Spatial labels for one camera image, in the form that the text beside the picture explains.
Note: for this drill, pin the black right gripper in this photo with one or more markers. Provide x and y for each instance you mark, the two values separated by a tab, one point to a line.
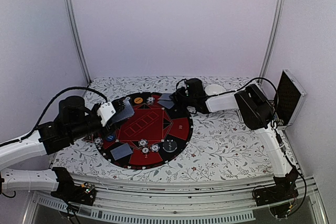
175	96

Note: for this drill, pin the face-down card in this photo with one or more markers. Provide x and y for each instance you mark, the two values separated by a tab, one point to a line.
166	100
121	151

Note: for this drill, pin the orange big blind button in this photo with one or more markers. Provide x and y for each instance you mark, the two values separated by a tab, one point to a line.
138	100

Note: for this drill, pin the blue playing card deck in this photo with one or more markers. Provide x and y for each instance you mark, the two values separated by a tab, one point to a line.
124	110

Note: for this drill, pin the blue small blind button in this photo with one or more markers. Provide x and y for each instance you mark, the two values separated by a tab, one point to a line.
110	138

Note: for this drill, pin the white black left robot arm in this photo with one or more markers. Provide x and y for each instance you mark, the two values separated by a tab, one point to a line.
74	121

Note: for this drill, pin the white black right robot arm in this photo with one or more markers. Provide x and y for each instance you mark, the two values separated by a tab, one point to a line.
257	114

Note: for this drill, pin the white ceramic bowl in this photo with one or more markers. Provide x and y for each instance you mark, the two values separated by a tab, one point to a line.
214	89

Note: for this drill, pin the round red black poker mat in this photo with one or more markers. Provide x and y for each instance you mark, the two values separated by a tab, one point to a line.
154	123

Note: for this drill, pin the floral white table cloth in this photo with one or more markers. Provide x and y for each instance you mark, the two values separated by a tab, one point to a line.
221	148

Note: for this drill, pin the aluminium poker chip case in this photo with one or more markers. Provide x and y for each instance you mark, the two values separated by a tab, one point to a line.
291	96

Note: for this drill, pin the aluminium front rail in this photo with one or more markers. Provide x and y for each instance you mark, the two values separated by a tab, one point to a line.
225	201

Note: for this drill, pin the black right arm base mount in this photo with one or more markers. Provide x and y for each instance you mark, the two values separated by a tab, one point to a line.
285	205

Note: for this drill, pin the right aluminium frame post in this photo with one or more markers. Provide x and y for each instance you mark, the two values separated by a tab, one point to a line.
272	38

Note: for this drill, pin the aluminium frame post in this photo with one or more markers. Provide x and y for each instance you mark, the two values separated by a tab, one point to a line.
272	38
76	38

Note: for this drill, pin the left aluminium frame post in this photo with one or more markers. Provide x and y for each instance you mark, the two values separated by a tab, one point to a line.
76	38

